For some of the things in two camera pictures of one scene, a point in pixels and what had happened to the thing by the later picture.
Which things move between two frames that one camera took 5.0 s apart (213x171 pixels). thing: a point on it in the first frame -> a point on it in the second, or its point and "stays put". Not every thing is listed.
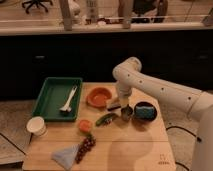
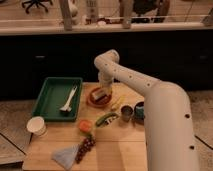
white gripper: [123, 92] -> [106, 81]
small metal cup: [126, 112] stays put
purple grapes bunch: [87, 143] stays put
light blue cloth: [65, 157] stays put
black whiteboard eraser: [114, 107] -> [98, 95]
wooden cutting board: [102, 140] stays put
